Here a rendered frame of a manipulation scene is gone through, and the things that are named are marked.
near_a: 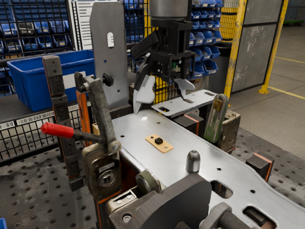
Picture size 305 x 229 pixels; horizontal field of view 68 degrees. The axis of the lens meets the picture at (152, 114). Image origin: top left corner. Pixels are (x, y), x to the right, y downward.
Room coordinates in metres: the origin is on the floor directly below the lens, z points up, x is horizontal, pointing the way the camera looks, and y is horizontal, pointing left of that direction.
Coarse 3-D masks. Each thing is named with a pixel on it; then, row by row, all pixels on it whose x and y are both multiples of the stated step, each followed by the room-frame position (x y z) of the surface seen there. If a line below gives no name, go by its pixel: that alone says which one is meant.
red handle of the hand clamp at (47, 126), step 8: (48, 128) 0.34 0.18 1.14; (56, 128) 0.35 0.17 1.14; (64, 128) 0.36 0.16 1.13; (72, 128) 0.38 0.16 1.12; (64, 136) 0.36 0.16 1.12; (72, 136) 0.37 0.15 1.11; (80, 136) 0.38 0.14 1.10; (88, 136) 0.39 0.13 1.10; (96, 136) 0.40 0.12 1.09; (104, 144) 0.41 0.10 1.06
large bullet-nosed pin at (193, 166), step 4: (192, 152) 0.40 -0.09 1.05; (196, 152) 0.40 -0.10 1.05; (188, 156) 0.40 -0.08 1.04; (192, 156) 0.40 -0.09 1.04; (196, 156) 0.40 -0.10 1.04; (200, 156) 0.41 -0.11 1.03; (188, 160) 0.40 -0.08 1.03; (192, 160) 0.39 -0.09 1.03; (196, 160) 0.39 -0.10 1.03; (200, 160) 0.40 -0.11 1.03; (188, 164) 0.40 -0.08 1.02; (192, 164) 0.39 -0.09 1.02; (196, 164) 0.39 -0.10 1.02; (188, 168) 0.40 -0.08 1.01; (192, 168) 0.39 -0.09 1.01; (196, 168) 0.39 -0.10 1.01; (192, 172) 0.39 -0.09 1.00; (196, 172) 0.39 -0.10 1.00
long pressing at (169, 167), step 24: (120, 120) 0.63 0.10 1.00; (144, 120) 0.63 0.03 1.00; (168, 120) 0.64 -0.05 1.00; (144, 144) 0.50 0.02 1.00; (192, 144) 0.50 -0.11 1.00; (144, 168) 0.40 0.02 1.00; (168, 168) 0.41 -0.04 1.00; (216, 168) 0.41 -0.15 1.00; (240, 168) 0.41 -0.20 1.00; (240, 192) 0.33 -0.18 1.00; (264, 192) 0.33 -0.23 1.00; (240, 216) 0.28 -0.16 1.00; (288, 216) 0.28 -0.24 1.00
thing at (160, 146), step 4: (148, 136) 0.54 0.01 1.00; (156, 136) 0.54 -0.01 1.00; (148, 140) 0.52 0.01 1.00; (152, 140) 0.52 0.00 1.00; (156, 140) 0.50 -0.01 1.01; (160, 140) 0.50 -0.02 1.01; (164, 140) 0.52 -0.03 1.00; (152, 144) 0.50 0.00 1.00; (156, 144) 0.50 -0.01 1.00; (160, 144) 0.50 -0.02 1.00; (164, 144) 0.50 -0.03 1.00; (168, 144) 0.50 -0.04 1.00; (160, 148) 0.48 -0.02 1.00; (168, 148) 0.48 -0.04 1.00; (172, 148) 0.48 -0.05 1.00; (164, 152) 0.46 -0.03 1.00
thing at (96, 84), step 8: (88, 80) 0.40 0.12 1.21; (96, 80) 0.40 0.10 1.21; (104, 80) 0.42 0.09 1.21; (112, 80) 0.42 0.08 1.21; (80, 88) 0.39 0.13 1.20; (88, 88) 0.40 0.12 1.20; (96, 88) 0.39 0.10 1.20; (96, 96) 0.39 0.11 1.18; (104, 96) 0.40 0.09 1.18; (96, 104) 0.39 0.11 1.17; (104, 104) 0.40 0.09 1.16; (96, 112) 0.41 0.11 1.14; (104, 112) 0.40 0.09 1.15; (96, 120) 0.42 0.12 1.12; (104, 120) 0.40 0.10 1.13; (104, 128) 0.40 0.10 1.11; (112, 128) 0.41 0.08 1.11; (104, 136) 0.41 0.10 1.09; (112, 136) 0.41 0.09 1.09
